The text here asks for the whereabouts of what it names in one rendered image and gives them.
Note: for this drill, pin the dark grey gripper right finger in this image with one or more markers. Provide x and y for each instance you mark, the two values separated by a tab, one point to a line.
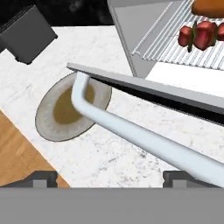
174	178

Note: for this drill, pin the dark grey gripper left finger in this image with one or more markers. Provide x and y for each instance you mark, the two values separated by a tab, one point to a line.
43	178

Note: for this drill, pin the grey toaster oven door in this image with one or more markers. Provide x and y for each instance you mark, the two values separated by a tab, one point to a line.
163	93

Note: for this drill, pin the red kebab skewer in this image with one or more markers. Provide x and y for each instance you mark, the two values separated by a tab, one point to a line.
202	35

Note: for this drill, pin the grey toaster oven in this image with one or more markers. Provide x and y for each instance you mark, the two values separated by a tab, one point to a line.
137	35

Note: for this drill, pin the brown baguette bread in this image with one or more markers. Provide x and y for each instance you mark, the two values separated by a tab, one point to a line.
208	8

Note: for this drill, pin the grey plate with brown centre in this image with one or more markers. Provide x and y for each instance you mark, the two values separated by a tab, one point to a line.
52	116

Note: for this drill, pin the dark grey box appliance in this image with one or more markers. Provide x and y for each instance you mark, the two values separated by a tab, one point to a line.
27	36

